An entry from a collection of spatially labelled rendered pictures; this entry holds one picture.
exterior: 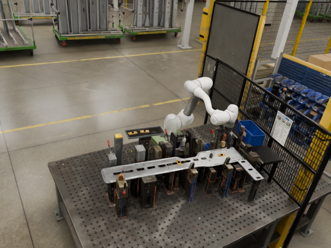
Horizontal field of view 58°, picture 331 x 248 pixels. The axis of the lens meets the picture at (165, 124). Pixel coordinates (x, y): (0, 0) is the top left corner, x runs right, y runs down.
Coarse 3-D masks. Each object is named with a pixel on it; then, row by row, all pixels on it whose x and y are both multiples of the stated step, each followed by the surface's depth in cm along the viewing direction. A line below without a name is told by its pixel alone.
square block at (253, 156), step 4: (252, 152) 296; (248, 156) 295; (252, 156) 290; (256, 156) 291; (248, 160) 297; (252, 160) 291; (256, 160) 294; (252, 164) 295; (248, 176) 303; (248, 180) 306; (244, 184) 307
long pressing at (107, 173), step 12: (204, 156) 292; (216, 156) 294; (240, 156) 298; (108, 168) 262; (120, 168) 264; (132, 168) 266; (144, 168) 267; (156, 168) 269; (168, 168) 271; (180, 168) 273; (108, 180) 250
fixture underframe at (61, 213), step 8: (56, 192) 322; (320, 200) 324; (64, 208) 318; (312, 208) 334; (56, 216) 335; (64, 216) 313; (304, 216) 346; (312, 216) 336; (272, 224) 285; (304, 224) 338; (72, 232) 293; (264, 232) 296; (272, 232) 294; (288, 232) 324; (304, 232) 350; (312, 232) 352; (256, 240) 310; (264, 240) 298; (272, 240) 309
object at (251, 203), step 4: (260, 180) 272; (252, 184) 278; (256, 184) 273; (252, 188) 279; (256, 188) 277; (252, 192) 279; (248, 196) 286; (252, 196) 282; (248, 200) 286; (252, 200) 285; (252, 204) 284
